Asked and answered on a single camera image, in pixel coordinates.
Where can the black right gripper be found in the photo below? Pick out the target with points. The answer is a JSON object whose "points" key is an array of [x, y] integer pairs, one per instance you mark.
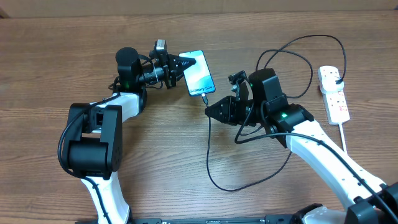
{"points": [[229, 105]]}

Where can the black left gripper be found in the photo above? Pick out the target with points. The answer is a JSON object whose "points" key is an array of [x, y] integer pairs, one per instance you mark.
{"points": [[170, 64]]}

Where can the Samsung Galaxy smartphone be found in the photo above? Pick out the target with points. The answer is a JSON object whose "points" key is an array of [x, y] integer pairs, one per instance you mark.
{"points": [[198, 76]]}

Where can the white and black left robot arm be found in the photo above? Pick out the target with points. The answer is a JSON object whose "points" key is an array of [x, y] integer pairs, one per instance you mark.
{"points": [[91, 145]]}

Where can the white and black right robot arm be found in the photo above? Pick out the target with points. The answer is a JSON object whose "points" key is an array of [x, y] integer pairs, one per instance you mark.
{"points": [[260, 100]]}

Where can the white charger plug adapter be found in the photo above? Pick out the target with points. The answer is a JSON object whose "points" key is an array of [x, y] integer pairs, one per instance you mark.
{"points": [[328, 82]]}

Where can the white power strip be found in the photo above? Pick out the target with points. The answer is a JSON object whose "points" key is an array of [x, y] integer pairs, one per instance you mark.
{"points": [[335, 103]]}

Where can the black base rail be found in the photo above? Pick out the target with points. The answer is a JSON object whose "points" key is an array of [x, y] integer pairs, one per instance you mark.
{"points": [[268, 219]]}

